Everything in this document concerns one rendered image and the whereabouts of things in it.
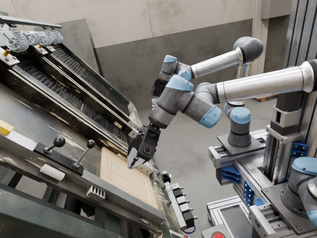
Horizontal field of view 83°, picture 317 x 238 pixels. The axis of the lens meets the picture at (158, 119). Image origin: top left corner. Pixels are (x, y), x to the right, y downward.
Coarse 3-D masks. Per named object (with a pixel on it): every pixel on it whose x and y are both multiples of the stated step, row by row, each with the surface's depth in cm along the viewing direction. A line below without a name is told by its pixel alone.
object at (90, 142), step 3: (90, 141) 75; (93, 141) 75; (87, 144) 74; (90, 144) 74; (93, 144) 75; (87, 147) 75; (90, 147) 74; (93, 147) 75; (87, 150) 75; (84, 153) 74; (81, 156) 74; (81, 159) 73; (78, 162) 73; (72, 165) 71; (75, 165) 72; (78, 165) 73; (75, 168) 72
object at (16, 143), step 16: (0, 144) 59; (16, 144) 61; (32, 144) 65; (32, 160) 64; (48, 160) 66; (80, 176) 72; (96, 176) 80; (112, 192) 80; (128, 208) 87; (144, 208) 90
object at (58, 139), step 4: (60, 136) 61; (56, 140) 60; (60, 140) 60; (64, 140) 61; (56, 144) 60; (60, 144) 60; (64, 144) 61; (44, 148) 66; (48, 148) 65; (52, 148) 64; (48, 152) 66
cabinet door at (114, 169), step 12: (108, 156) 106; (108, 168) 96; (120, 168) 107; (108, 180) 88; (120, 180) 97; (132, 180) 107; (144, 180) 119; (132, 192) 97; (144, 192) 107; (156, 204) 107
